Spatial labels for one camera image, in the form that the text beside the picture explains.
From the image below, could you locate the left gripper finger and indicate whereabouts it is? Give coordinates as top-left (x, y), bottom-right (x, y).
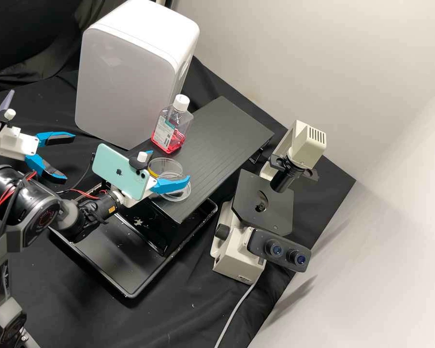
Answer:
top-left (35, 131), bottom-right (76, 147)
top-left (24, 153), bottom-right (68, 181)

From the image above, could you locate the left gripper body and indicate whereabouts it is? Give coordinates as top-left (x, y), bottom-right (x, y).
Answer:
top-left (0, 126), bottom-right (37, 160)

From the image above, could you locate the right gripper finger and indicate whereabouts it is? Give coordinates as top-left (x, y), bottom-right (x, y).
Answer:
top-left (151, 175), bottom-right (192, 195)

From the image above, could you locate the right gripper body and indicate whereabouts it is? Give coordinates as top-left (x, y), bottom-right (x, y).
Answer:
top-left (112, 185), bottom-right (160, 209)

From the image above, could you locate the petri dish lid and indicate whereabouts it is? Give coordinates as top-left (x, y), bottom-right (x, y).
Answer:
top-left (162, 181), bottom-right (193, 203)

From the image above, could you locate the petri dish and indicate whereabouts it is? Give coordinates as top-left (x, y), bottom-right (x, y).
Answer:
top-left (146, 157), bottom-right (184, 181)

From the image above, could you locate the red liquid bottle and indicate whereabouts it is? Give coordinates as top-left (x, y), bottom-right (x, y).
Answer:
top-left (150, 94), bottom-right (194, 155)

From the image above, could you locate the black tray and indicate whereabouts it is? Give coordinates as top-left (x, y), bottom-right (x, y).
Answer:
top-left (48, 181), bottom-right (218, 299)

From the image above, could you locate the black platform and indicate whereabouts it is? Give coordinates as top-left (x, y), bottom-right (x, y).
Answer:
top-left (124, 97), bottom-right (276, 224)

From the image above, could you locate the cream microscope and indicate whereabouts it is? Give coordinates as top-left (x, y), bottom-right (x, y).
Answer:
top-left (210, 119), bottom-right (329, 288)

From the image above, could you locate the white box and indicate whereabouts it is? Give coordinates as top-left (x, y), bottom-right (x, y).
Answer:
top-left (74, 0), bottom-right (201, 150)

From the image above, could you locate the right wrist camera phone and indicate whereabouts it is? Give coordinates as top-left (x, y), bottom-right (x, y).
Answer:
top-left (92, 143), bottom-right (160, 202)

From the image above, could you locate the wrist camera phone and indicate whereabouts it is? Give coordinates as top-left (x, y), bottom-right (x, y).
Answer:
top-left (0, 89), bottom-right (18, 140)
top-left (92, 143), bottom-right (160, 202)

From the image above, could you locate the left wrist camera phone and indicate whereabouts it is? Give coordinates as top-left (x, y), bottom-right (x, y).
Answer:
top-left (0, 89), bottom-right (18, 140)

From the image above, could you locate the black cable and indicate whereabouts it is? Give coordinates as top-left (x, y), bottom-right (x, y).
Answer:
top-left (56, 153), bottom-right (97, 195)

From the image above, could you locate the grey cable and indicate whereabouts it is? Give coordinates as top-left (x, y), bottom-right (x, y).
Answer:
top-left (217, 278), bottom-right (259, 348)

